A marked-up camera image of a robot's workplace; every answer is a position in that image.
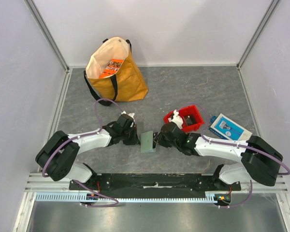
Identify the red plastic bin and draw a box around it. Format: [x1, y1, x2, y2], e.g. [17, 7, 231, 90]
[163, 104, 204, 133]

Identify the mustard yellow tote bag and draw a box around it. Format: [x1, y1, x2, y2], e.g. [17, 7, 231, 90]
[83, 36, 148, 106]

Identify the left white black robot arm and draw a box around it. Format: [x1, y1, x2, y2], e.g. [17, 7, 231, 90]
[35, 111, 140, 190]

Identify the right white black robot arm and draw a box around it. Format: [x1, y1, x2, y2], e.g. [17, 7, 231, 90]
[153, 122, 283, 190]

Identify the small black object in bin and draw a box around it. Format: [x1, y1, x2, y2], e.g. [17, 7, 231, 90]
[184, 116, 196, 126]

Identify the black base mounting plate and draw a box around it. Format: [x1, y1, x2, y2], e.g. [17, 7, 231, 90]
[84, 174, 241, 192]

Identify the blue razor package box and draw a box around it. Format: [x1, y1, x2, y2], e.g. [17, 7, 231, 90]
[209, 114, 252, 141]

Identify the orange printed box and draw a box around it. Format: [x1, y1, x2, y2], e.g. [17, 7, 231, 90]
[99, 59, 124, 79]

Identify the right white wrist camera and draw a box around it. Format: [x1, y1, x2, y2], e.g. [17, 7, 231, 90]
[168, 110, 187, 129]

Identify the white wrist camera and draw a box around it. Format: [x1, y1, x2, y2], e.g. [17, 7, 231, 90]
[168, 110, 187, 129]
[121, 111, 135, 128]

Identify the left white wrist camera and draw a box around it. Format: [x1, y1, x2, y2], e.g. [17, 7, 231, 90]
[121, 111, 135, 128]

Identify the grey slotted cable duct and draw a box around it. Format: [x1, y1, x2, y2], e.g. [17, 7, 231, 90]
[35, 192, 217, 203]

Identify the left aluminium frame post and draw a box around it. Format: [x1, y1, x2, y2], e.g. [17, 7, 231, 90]
[24, 0, 70, 72]

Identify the aluminium frame post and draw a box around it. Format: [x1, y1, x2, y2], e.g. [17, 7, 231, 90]
[24, 0, 70, 72]
[236, 0, 281, 71]

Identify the right aluminium frame post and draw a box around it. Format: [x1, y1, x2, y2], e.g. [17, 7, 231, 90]
[236, 0, 281, 71]

